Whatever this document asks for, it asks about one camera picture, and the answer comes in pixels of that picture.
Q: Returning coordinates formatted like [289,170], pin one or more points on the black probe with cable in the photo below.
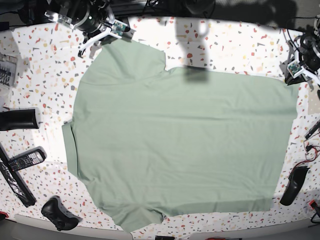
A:
[312,130]

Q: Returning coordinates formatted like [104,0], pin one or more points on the clear plastic parts box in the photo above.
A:
[8,66]

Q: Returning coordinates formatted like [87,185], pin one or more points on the light green T-shirt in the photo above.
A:
[150,143]

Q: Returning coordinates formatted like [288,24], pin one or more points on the black TV remote control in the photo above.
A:
[27,159]

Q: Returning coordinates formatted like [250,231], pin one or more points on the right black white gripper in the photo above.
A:
[94,18]

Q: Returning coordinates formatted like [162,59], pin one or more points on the long black flat bar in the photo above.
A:
[15,181]

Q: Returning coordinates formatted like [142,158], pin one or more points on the beige perforated pad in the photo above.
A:
[313,100]

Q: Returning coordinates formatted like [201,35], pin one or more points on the black curved handheld device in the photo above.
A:
[296,181]

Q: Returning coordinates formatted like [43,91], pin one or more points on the black game controller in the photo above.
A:
[52,210]

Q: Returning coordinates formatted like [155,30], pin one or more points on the black cylindrical tube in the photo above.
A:
[17,119]

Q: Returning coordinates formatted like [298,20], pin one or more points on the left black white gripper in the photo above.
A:
[303,62]

